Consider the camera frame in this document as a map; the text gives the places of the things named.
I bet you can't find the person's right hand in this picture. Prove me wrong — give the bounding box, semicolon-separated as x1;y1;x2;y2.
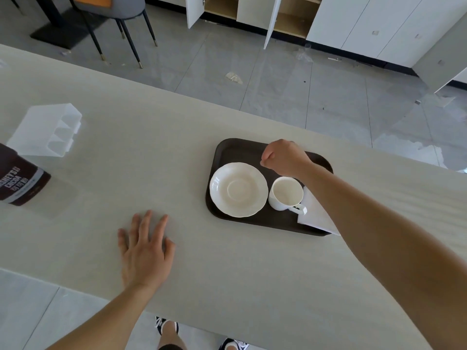
260;139;314;178

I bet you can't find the person's left hand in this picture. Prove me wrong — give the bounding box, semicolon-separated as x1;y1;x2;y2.
117;210;176;290

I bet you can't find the person's right forearm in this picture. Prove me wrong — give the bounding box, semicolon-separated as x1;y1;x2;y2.
300;162;467;350

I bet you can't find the person's left forearm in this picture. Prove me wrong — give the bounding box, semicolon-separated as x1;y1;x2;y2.
47;283;160;350

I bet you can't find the dark brown serving tray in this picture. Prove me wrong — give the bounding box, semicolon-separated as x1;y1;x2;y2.
205;138;335;237

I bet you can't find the white ceramic cup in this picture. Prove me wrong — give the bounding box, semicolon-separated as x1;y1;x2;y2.
268;176;307;215

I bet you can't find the white ceramic saucer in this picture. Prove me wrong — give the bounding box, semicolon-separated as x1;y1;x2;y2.
209;162;269;218

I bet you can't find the white paper napkin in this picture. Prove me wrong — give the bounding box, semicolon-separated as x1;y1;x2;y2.
297;186;342;237

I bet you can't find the clear plastic sheet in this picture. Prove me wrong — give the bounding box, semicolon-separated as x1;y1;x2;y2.
22;176;80;220

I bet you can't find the person's left shoe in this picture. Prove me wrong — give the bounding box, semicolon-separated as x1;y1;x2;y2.
155;316;180;338

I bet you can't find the person's shoe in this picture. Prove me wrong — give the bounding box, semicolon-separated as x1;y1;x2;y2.
218;337;251;350
155;316;180;338

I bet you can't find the person's left leg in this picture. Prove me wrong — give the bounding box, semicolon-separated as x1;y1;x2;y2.
158;320;184;350

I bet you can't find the clear plastic wrapper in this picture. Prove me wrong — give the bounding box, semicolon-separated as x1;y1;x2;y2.
295;43;315;63

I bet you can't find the person's right shoe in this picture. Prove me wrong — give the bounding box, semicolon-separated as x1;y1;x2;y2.
218;337;251;350

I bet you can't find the brown cocoa powder container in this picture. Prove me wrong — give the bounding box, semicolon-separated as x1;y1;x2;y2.
0;143;52;207

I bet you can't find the clear plastic compartment holder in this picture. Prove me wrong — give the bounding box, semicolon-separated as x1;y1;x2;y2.
6;103;83;158

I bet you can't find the white cabinet row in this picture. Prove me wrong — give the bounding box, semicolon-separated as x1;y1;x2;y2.
185;0;467;94

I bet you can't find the black table base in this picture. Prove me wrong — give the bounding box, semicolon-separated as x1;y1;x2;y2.
7;0;79;48

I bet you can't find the grey chair with orange seat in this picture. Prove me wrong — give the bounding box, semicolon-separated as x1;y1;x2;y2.
71;0;160;69

